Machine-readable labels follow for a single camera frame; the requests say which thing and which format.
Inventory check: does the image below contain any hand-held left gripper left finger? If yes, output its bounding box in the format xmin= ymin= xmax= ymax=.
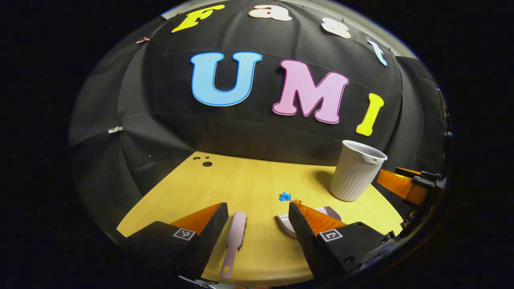
xmin=122 ymin=202 xmax=229 ymax=281

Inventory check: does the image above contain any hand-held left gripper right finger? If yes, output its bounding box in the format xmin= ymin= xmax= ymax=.
xmin=288 ymin=201 xmax=396 ymax=283

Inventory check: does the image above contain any pink dustpan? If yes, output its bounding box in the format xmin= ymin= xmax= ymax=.
xmin=275 ymin=206 xmax=342 ymax=240

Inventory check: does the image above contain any small pink broom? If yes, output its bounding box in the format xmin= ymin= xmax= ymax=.
xmin=220 ymin=212 xmax=247 ymax=279

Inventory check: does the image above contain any white ribbed garbage bin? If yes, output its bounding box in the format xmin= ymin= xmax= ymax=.
xmin=329 ymin=140 xmax=388 ymax=202

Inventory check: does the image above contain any wooden desktop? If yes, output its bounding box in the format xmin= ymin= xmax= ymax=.
xmin=116 ymin=151 xmax=404 ymax=287

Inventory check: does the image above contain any black backdrop cloth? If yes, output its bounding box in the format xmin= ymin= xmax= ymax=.
xmin=68 ymin=0 xmax=450 ymax=241

